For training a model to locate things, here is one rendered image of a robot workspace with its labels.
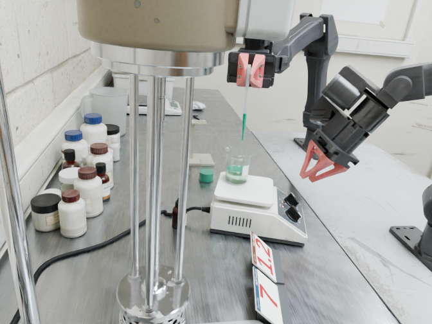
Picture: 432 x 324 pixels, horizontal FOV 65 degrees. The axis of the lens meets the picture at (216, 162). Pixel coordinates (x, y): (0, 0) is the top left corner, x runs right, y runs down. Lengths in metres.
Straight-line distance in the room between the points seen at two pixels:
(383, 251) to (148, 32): 0.69
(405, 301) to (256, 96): 1.72
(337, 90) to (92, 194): 0.53
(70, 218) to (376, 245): 0.62
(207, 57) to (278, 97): 2.05
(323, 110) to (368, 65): 1.73
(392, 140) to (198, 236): 2.22
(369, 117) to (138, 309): 0.54
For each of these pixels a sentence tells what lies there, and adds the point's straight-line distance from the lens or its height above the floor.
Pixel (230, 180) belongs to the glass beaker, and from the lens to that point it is 0.72.
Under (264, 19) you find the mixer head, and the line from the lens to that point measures 0.22.
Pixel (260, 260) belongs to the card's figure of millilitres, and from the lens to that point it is 0.62.
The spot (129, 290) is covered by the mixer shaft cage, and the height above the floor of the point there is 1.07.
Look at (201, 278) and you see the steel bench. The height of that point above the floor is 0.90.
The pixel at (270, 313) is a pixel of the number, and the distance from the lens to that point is 0.55.
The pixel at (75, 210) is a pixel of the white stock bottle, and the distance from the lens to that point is 0.68.
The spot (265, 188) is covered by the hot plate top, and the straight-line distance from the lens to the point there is 0.73.
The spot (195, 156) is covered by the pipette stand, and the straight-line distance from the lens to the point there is 1.06.
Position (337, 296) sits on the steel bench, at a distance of 0.64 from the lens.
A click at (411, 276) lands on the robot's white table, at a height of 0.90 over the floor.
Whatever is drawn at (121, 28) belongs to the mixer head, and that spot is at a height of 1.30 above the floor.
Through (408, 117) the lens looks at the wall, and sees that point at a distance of 2.77.
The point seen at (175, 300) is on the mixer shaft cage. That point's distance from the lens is 0.33.
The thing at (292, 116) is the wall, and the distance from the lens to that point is 2.33.
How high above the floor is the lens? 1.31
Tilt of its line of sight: 23 degrees down
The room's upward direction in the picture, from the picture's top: 6 degrees clockwise
